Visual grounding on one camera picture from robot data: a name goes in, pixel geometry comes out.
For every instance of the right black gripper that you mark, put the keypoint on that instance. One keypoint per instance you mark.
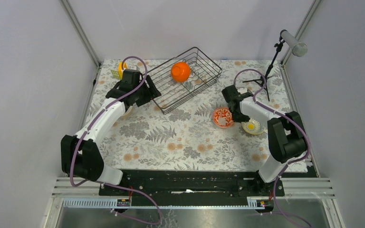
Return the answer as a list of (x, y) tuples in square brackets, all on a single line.
[(236, 119)]

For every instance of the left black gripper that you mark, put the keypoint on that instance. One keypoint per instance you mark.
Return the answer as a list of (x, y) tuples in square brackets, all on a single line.
[(152, 92)]

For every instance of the red patterned white bowl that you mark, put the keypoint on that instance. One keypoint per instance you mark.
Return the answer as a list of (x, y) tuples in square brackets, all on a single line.
[(222, 117)]

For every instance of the cream white bowl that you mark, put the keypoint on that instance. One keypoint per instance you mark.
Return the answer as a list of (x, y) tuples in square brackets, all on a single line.
[(128, 112)]

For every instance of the yellow dotted white bowl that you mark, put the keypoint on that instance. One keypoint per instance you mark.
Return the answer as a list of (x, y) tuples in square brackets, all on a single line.
[(253, 127)]

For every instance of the black wire dish rack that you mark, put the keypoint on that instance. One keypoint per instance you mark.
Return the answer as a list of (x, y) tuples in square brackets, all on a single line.
[(204, 73)]

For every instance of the orange bowl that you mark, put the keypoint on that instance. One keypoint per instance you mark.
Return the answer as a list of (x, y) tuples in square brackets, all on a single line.
[(180, 72)]

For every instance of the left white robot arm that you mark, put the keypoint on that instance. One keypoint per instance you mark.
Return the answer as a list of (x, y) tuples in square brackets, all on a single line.
[(80, 155)]

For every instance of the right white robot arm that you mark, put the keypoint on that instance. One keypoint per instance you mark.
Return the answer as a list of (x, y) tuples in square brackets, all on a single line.
[(287, 139)]

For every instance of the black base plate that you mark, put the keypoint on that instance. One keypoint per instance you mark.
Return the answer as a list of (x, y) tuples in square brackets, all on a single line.
[(193, 188)]

